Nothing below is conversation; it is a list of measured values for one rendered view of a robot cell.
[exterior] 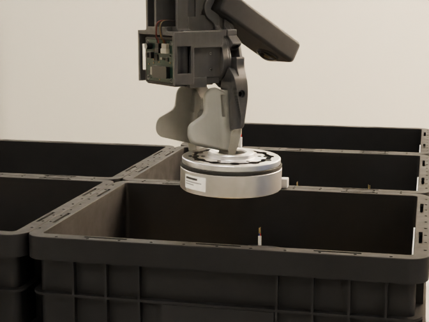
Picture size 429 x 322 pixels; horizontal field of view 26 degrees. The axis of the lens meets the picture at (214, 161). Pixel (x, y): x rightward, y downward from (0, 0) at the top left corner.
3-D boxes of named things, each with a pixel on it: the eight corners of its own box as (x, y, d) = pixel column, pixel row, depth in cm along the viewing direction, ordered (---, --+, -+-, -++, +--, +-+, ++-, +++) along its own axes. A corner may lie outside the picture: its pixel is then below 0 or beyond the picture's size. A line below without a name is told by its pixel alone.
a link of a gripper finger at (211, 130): (183, 183, 94) (173, 91, 93) (231, 176, 97) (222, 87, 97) (200, 182, 91) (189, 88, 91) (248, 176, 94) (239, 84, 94)
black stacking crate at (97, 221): (424, 288, 115) (428, 199, 113) (422, 383, 87) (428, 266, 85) (120, 268, 124) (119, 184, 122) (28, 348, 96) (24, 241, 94)
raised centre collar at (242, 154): (258, 154, 97) (258, 148, 97) (251, 163, 92) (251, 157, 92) (212, 151, 98) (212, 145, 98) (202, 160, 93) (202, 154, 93)
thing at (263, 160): (286, 155, 99) (286, 149, 99) (273, 174, 89) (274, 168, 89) (193, 150, 101) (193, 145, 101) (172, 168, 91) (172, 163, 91)
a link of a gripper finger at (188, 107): (145, 166, 99) (152, 82, 97) (192, 160, 103) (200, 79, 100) (161, 176, 97) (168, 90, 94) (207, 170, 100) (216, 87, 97)
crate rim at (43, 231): (429, 213, 114) (429, 193, 113) (428, 285, 85) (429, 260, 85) (118, 197, 123) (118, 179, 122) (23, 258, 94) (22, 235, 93)
